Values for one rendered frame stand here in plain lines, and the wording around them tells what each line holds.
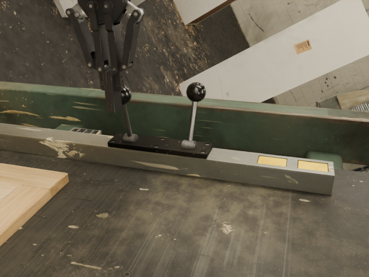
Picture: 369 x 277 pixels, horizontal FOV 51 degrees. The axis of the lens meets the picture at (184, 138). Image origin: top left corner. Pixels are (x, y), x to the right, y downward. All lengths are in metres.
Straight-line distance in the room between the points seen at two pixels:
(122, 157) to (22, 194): 0.19
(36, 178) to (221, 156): 0.34
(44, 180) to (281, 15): 8.06
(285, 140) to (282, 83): 3.29
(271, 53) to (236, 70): 0.40
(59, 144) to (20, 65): 1.98
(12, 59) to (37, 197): 2.12
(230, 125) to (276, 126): 0.11
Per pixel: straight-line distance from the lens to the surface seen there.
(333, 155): 0.93
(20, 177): 0.76
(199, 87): 0.73
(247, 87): 4.28
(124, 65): 0.64
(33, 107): 1.15
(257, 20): 8.67
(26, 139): 0.87
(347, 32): 4.13
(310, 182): 0.70
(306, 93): 8.69
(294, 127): 0.92
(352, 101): 6.24
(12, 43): 2.84
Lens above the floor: 1.82
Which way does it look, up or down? 26 degrees down
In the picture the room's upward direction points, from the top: 66 degrees clockwise
